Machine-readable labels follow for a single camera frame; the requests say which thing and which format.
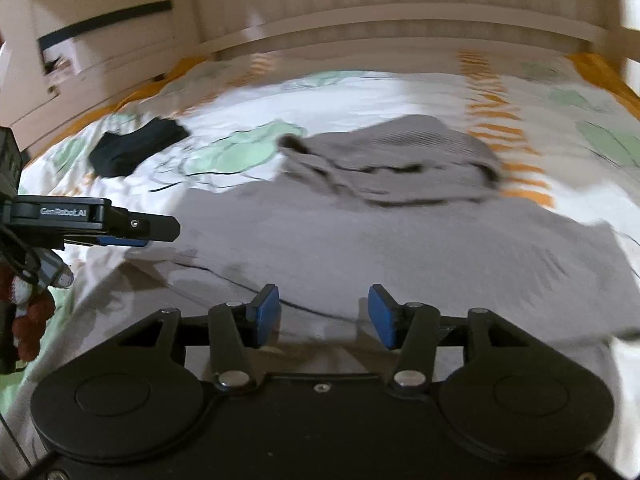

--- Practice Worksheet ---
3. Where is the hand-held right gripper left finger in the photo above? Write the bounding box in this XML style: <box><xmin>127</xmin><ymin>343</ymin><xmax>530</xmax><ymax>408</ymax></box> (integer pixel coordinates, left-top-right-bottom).
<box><xmin>117</xmin><ymin>284</ymin><xmax>281</xmax><ymax>391</ymax></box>

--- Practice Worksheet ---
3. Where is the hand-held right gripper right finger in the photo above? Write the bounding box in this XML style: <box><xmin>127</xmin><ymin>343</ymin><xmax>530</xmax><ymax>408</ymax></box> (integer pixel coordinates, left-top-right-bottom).
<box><xmin>367</xmin><ymin>284</ymin><xmax>531</xmax><ymax>391</ymax></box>

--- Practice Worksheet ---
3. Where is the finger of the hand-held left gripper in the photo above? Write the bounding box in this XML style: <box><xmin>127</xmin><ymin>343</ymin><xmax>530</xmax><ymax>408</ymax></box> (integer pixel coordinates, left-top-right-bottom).
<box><xmin>97</xmin><ymin>211</ymin><xmax>182</xmax><ymax>249</ymax></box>

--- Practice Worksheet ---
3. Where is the large grey sweater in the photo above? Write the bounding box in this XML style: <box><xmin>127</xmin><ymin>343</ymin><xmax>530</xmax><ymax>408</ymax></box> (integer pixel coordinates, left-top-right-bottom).
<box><xmin>125</xmin><ymin>114</ymin><xmax>640</xmax><ymax>361</ymax></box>

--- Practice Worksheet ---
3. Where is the black cloth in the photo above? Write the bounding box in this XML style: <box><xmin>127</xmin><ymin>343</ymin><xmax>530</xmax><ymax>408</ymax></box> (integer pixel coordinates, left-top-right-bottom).
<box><xmin>89</xmin><ymin>117</ymin><xmax>191</xmax><ymax>178</ymax></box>

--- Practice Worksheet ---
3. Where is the white green printed blanket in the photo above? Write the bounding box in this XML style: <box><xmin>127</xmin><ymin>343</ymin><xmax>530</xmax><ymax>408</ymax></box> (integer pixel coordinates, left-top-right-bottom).
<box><xmin>0</xmin><ymin>52</ymin><xmax>640</xmax><ymax>480</ymax></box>

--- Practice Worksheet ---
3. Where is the yellow bed sheet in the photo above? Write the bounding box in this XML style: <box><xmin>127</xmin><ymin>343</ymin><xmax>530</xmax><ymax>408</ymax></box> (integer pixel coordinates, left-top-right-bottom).
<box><xmin>115</xmin><ymin>52</ymin><xmax>640</xmax><ymax>121</ymax></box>

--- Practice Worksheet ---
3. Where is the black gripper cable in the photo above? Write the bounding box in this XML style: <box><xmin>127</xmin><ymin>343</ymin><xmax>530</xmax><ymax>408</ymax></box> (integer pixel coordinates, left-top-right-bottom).
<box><xmin>0</xmin><ymin>225</ymin><xmax>43</xmax><ymax>287</ymax></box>

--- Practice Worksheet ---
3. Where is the pale wooden bed frame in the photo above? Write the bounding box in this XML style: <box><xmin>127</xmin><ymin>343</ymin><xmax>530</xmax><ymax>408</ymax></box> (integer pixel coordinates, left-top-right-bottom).
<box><xmin>125</xmin><ymin>6</ymin><xmax>608</xmax><ymax>83</ymax></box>

